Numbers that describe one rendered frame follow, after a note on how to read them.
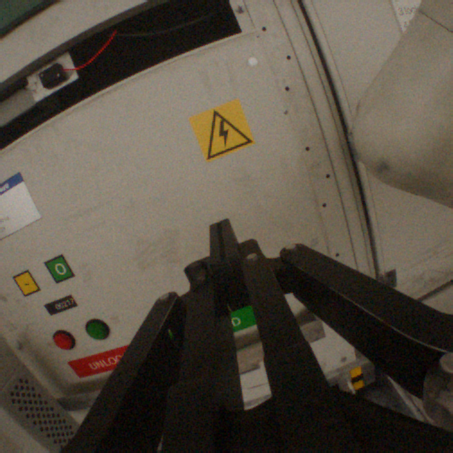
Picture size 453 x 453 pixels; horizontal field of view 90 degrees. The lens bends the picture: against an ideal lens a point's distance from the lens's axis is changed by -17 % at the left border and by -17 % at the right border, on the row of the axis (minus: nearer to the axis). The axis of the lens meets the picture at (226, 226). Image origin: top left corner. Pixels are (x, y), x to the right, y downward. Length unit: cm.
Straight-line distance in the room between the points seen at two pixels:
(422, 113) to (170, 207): 25
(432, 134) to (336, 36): 32
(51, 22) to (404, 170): 58
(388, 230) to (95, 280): 52
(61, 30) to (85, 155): 32
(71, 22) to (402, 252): 77
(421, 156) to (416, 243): 41
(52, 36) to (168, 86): 33
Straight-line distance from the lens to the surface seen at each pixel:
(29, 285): 41
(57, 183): 34
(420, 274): 70
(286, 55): 51
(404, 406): 46
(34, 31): 61
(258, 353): 35
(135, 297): 35
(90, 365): 45
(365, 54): 55
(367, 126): 27
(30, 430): 44
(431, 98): 25
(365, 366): 48
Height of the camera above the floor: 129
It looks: 17 degrees down
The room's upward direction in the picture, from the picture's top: 22 degrees counter-clockwise
